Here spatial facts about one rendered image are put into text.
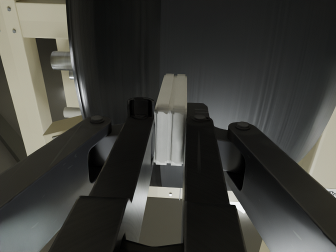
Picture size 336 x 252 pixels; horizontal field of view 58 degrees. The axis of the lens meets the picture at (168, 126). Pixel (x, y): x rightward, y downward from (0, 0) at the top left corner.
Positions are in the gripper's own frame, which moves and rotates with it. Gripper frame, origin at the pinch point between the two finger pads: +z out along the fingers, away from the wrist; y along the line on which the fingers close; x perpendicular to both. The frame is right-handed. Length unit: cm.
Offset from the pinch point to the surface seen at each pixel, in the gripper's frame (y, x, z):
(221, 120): 4.6, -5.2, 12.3
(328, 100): 15.6, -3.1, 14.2
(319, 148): 26.2, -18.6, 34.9
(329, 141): 27.6, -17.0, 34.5
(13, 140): -233, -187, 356
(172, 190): -1, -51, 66
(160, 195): -5, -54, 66
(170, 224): -4, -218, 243
